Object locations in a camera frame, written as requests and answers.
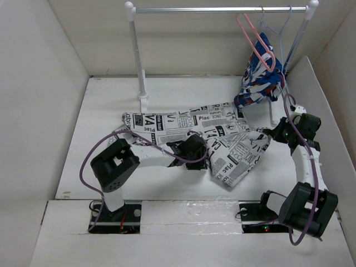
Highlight newspaper print trousers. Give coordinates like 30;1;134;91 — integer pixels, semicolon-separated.
120;102;271;187

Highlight pink clothes hanger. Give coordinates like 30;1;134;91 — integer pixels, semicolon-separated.
236;12;276;73

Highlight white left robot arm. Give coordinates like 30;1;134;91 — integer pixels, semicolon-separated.
90;134;207;221

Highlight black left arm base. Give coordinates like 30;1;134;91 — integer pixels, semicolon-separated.
88;201;142;234

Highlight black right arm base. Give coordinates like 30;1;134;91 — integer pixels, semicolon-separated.
235;201;289;234

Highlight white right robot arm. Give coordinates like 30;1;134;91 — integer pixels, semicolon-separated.
263;111;338;238

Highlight light blue clothes hanger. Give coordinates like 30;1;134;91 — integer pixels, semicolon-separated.
255;6;292;77

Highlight blue patterned garment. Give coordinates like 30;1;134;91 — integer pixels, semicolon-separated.
233;32;286;109

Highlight white clothes rack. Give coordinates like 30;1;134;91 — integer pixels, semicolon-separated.
125;1;319;112

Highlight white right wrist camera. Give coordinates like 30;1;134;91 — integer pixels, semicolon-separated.
291;105;306;116

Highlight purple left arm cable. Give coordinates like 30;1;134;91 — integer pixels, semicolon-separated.
79;129;209;231

